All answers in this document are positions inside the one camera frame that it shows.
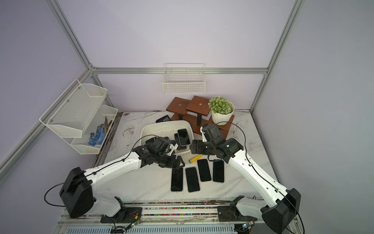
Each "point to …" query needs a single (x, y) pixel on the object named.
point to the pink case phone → (192, 179)
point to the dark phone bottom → (177, 141)
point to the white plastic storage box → (167, 129)
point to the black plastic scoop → (165, 118)
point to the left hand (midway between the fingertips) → (177, 165)
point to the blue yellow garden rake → (195, 158)
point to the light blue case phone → (203, 170)
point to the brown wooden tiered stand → (197, 111)
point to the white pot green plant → (222, 109)
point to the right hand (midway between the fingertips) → (197, 149)
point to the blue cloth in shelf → (99, 138)
